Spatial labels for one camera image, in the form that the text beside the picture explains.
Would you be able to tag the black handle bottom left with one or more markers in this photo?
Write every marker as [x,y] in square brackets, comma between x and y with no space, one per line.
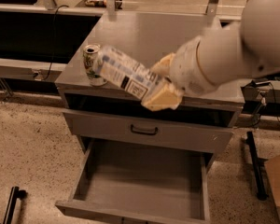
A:
[15,194]

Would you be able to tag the green soda can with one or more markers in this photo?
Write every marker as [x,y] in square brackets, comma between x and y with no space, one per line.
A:
[90,53]

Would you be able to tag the clear plastic water bottle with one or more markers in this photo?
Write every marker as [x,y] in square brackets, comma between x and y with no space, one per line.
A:
[126,73]

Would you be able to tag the grey drawer cabinet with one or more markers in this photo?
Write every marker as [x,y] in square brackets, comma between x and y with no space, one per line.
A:
[220,108]

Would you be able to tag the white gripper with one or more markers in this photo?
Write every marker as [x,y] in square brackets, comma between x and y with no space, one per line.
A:
[187,66]

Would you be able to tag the black drawer handle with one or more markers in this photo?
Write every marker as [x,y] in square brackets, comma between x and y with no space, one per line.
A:
[143,131]

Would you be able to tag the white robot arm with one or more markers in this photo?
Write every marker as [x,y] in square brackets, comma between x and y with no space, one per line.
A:
[249,48]

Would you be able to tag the open grey lower drawer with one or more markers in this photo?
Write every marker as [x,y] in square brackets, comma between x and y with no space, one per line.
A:
[122,183]

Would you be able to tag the closed grey upper drawer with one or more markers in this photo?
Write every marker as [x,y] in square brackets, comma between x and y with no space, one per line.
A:
[171,134]

